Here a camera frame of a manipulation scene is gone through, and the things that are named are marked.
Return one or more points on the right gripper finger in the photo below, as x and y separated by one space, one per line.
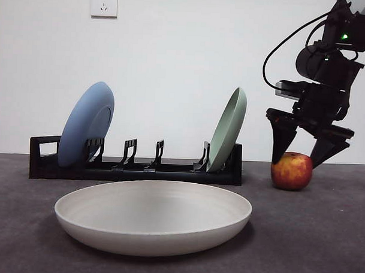
281 137
324 152

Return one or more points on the red yellow apple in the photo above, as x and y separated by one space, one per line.
292 174

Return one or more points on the cream yellow plate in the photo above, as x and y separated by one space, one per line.
152 231

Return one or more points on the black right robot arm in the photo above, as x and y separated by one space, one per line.
317 63

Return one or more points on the green plate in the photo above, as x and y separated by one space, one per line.
227 135

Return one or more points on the blue plate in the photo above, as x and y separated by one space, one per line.
81 124

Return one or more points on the black plate rack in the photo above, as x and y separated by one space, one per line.
64 172

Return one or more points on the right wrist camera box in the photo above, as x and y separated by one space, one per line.
284 93

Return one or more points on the white wall socket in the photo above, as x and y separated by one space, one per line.
104 5

